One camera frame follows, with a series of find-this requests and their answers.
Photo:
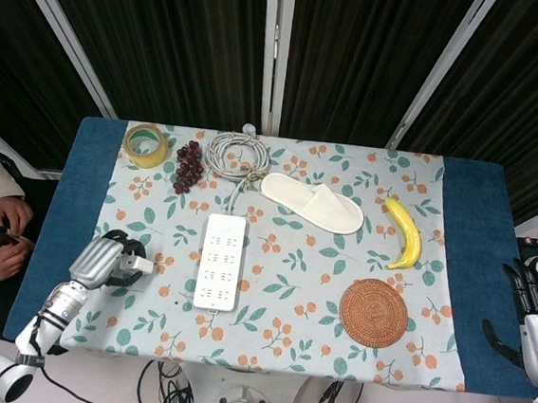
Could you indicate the white slotted frame post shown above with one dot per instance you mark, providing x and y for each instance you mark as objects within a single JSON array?
[
  {"x": 61, "y": 34},
  {"x": 441, "y": 70},
  {"x": 274, "y": 54}
]

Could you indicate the bystander bare hand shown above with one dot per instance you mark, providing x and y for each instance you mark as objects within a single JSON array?
[
  {"x": 10, "y": 212},
  {"x": 3, "y": 261}
]

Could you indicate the floral orange fruit tablecloth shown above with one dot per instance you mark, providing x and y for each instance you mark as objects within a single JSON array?
[{"x": 286, "y": 317}]

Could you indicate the white power strip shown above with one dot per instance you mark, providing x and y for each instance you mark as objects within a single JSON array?
[{"x": 219, "y": 263}]

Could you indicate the black pleated curtain panel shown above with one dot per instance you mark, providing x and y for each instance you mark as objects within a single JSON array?
[
  {"x": 19, "y": 72},
  {"x": 359, "y": 58},
  {"x": 170, "y": 39},
  {"x": 526, "y": 107}
]

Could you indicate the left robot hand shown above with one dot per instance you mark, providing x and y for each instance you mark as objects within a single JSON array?
[{"x": 94, "y": 261}]

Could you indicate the dark red grape bunch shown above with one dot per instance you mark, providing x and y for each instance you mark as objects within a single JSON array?
[{"x": 188, "y": 170}]

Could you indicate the blue fabric table cover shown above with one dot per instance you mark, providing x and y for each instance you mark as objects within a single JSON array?
[{"x": 471, "y": 230}]

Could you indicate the white wall charger plug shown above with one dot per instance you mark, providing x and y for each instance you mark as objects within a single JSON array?
[{"x": 141, "y": 265}]

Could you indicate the dark smartphone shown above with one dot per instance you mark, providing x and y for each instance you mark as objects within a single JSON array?
[{"x": 18, "y": 237}]

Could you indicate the yellow packing tape roll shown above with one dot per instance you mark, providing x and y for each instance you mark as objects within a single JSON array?
[{"x": 151, "y": 157}]

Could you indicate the yellow banana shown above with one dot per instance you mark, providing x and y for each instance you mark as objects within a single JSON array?
[{"x": 409, "y": 234}]

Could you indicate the white cloth slipper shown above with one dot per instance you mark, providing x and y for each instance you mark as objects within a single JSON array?
[{"x": 311, "y": 205}]

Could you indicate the round woven rattan coaster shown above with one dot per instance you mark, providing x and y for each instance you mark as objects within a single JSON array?
[{"x": 373, "y": 313}]

